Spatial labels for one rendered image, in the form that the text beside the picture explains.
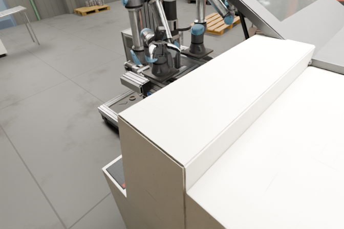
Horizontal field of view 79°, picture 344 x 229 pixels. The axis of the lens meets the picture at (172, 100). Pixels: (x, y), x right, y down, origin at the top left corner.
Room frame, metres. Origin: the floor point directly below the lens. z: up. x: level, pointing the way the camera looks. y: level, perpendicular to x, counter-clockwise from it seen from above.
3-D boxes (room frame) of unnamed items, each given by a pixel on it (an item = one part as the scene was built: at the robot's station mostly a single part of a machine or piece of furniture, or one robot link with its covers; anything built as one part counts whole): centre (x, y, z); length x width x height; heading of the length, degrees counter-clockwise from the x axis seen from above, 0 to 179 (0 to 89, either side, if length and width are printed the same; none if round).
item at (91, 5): (8.27, 2.71, 0.15); 1.10 x 0.76 x 0.31; 136
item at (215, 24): (5.73, -1.33, 0.07); 1.40 x 0.96 x 0.13; 137
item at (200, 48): (1.86, -0.27, 1.09); 0.15 x 0.15 x 0.10
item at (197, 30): (1.87, -0.27, 1.20); 0.13 x 0.12 x 0.14; 161
